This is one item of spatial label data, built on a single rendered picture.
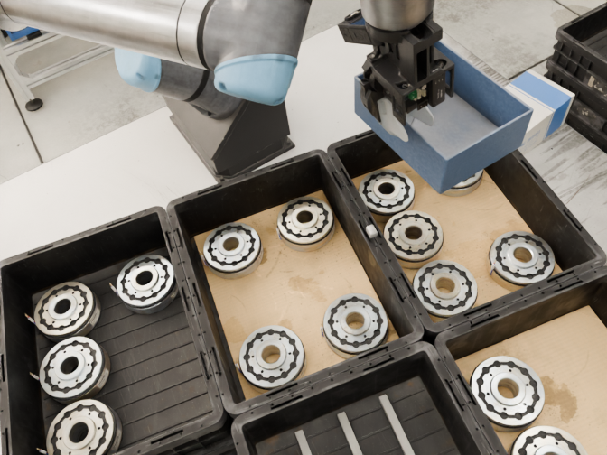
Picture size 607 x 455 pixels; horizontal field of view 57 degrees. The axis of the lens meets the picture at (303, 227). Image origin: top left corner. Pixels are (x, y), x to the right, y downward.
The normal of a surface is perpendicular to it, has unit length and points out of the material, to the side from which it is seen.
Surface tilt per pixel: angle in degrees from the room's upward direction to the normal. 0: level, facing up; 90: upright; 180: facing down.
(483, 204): 0
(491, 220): 0
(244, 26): 36
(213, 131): 44
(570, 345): 0
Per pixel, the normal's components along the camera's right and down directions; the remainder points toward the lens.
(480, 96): -0.84, 0.48
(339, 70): -0.10, -0.56
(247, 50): -0.18, 0.10
